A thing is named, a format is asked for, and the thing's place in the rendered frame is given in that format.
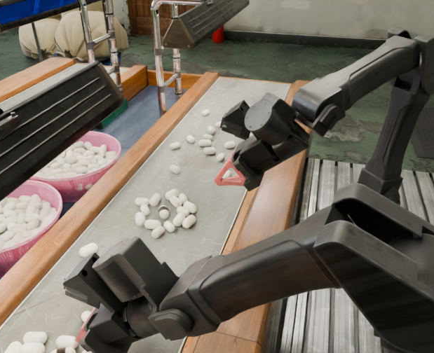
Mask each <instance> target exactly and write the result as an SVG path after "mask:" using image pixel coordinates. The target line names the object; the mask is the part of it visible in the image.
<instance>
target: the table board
mask: <svg viewBox="0 0 434 353"><path fill-rule="evenodd" d="M147 72H148V80H149V85H156V86H157V80H156V70H150V69H147ZM173 74H174V72H172V71H163V77H164V82H166V81H167V80H168V79H169V78H170V77H171V76H172V75H173ZM201 76H202V75H201V74H187V73H181V83H182V88H183V89H189V88H190V87H192V86H193V85H194V84H195V82H196V81H197V80H198V79H199V78H200V77H201ZM219 77H220V78H230V79H238V80H246V81H260V80H252V79H244V78H231V77H223V76H219ZM260 82H267V83H281V82H274V81H260ZM281 84H289V85H290V84H291V85H292V83H281ZM167 87H170V88H175V80H174V81H173V82H172V83H171V84H170V85H168V86H167Z"/></svg>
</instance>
